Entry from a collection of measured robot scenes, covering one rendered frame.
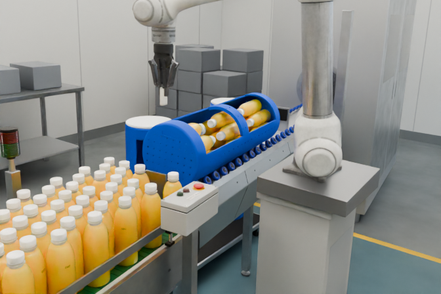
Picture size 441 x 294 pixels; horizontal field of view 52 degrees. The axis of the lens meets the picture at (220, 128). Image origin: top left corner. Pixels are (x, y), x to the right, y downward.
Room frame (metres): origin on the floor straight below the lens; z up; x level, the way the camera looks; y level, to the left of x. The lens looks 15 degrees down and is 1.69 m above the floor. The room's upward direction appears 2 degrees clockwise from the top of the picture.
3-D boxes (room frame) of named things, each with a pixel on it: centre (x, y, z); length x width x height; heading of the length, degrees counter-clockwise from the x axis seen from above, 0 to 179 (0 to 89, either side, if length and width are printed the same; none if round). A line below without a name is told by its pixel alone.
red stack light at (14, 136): (1.55, 0.75, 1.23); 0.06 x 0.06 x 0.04
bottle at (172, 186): (1.53, 0.16, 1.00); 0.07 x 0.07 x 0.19
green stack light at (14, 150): (1.55, 0.75, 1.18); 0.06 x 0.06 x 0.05
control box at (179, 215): (1.39, 0.09, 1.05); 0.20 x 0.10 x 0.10; 151
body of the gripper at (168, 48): (1.74, 0.22, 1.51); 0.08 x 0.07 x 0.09; 61
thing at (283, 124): (2.88, -0.39, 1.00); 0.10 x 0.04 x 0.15; 61
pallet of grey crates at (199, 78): (5.96, 0.18, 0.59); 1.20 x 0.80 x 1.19; 55
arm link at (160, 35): (1.74, 0.22, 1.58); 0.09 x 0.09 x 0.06
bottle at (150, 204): (1.41, 0.23, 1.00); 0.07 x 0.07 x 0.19
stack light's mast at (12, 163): (1.55, 0.75, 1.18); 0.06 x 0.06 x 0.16
